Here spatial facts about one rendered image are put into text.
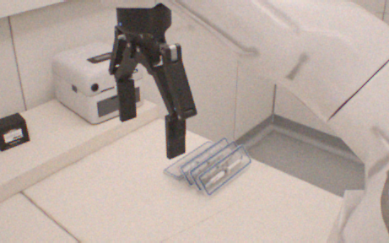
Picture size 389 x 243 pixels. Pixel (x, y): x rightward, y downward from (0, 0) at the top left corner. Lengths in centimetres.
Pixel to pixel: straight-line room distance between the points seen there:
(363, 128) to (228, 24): 15
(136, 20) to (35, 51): 85
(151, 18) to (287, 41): 25
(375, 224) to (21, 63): 117
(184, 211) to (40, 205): 35
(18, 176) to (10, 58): 41
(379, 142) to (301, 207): 64
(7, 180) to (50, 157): 13
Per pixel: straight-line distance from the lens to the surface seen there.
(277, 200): 101
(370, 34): 38
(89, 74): 116
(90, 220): 96
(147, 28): 54
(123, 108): 69
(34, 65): 137
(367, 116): 37
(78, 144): 114
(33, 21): 134
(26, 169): 109
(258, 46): 35
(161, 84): 56
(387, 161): 37
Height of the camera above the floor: 139
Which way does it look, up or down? 30 degrees down
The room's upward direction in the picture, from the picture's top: straight up
